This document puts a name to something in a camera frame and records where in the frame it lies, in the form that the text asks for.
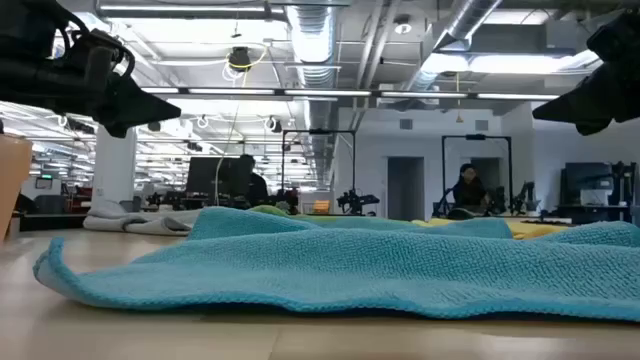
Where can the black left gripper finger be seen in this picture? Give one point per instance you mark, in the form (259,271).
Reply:
(117,131)
(135,107)

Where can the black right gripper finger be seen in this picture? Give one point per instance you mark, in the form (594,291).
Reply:
(585,102)
(594,127)

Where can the grey waffle microfiber towel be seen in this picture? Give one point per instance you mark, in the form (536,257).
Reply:
(150,222)

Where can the yellow microfiber towel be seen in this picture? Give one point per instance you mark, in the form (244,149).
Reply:
(530,230)

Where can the green microfiber towel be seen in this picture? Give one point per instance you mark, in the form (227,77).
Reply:
(270,210)

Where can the blue microfiber towel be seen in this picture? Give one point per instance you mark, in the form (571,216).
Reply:
(320,270)

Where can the black background robot arm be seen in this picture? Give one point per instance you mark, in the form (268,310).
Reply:
(356,201)
(525,197)

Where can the white pillar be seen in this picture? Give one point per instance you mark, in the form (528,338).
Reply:
(115,165)

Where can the black computer monitor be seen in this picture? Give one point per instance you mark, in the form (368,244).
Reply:
(210,175)
(587,176)

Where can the black desk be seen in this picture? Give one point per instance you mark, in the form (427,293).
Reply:
(590,212)

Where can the orange plastic bin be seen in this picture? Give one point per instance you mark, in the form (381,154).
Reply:
(12,175)

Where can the person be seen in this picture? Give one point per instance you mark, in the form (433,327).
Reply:
(469,192)
(252,185)

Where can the black beam with light strips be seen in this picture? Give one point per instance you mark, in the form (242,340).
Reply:
(325,93)

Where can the orange crate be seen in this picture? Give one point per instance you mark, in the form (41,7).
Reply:
(321,206)

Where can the black gantry frame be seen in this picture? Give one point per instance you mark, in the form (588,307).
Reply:
(475,136)
(320,131)

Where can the black ceiling-hung camera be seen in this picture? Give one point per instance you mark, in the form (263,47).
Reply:
(240,57)

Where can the silver ventilation duct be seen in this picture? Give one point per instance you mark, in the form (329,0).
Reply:
(312,35)

